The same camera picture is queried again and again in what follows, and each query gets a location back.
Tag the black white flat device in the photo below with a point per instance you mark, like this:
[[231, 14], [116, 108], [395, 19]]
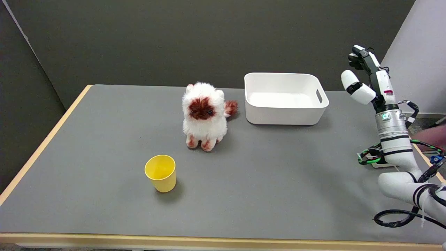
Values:
[[381, 164]]

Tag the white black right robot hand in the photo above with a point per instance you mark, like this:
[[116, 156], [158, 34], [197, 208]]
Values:
[[384, 85]]

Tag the black chair caster leg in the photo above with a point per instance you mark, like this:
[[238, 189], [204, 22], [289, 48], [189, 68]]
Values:
[[439, 121]]

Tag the yellow plastic cup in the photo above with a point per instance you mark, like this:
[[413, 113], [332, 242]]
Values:
[[161, 173]]

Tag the bare person hand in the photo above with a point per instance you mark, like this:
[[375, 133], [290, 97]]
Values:
[[433, 137]]

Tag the white brown plush cat toy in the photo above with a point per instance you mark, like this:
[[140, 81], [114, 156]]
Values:
[[205, 127]]

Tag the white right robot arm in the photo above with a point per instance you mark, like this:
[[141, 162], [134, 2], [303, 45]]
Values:
[[395, 139]]

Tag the white plastic storage bin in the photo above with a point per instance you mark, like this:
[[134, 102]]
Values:
[[284, 103]]

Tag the grey table mat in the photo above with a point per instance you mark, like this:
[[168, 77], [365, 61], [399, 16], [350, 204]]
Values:
[[216, 181]]

